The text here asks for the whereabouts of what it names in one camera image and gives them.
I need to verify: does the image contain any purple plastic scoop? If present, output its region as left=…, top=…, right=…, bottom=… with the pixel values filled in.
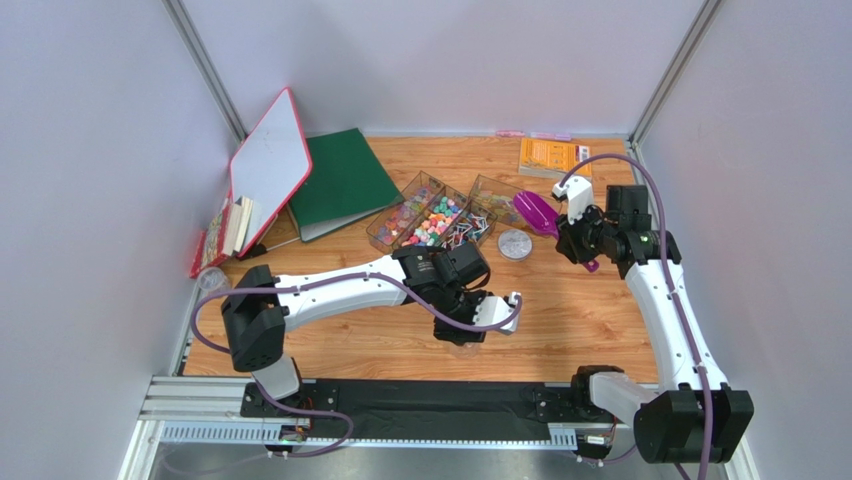
left=512, top=190, right=599, bottom=273

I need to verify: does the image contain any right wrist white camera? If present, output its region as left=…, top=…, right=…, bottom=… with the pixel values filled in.
left=551, top=176, right=594, bottom=224

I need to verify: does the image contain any green binder folder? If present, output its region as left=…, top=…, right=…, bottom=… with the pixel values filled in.
left=287, top=128, right=400, bottom=243

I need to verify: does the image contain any orange book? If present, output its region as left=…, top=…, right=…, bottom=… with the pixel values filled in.
left=518, top=138, right=591, bottom=179

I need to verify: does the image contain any black base mat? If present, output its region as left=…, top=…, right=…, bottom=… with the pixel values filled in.
left=240, top=377, right=636, bottom=442

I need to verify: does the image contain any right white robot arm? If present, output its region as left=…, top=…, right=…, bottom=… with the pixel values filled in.
left=552, top=179, right=754, bottom=466

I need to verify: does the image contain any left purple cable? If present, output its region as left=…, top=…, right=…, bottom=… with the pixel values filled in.
left=190, top=271, right=524, bottom=459

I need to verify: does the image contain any aluminium rail frame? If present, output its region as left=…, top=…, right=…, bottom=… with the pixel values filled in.
left=139, top=365, right=754, bottom=475

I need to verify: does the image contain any small clear plastic cup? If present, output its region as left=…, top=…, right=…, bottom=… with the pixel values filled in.
left=196, top=267, right=232, bottom=297

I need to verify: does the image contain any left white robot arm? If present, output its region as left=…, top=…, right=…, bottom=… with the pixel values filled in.
left=221, top=243, right=514, bottom=398

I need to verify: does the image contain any stack of books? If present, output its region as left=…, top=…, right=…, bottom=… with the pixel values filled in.
left=189, top=196, right=254, bottom=279

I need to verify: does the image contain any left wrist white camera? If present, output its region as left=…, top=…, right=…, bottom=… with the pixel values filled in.
left=474, top=292, right=523, bottom=335

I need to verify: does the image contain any single clear candy box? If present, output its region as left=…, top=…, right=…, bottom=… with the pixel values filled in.
left=469, top=174, right=528, bottom=229

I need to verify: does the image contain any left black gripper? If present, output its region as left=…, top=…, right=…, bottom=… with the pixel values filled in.
left=432, top=281, right=496, bottom=347

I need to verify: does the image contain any red-framed whiteboard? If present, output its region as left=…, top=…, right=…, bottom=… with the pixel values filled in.
left=229, top=87, right=313, bottom=257

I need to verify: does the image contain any wrist white camera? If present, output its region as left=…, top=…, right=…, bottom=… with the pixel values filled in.
left=551, top=176, right=594, bottom=224
left=474, top=292, right=523, bottom=335

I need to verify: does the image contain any three-compartment clear candy box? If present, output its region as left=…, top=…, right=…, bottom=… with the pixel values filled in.
left=366, top=171, right=498, bottom=254

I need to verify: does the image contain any silver round jar lid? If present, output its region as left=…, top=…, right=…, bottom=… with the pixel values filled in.
left=497, top=229, right=533, bottom=262

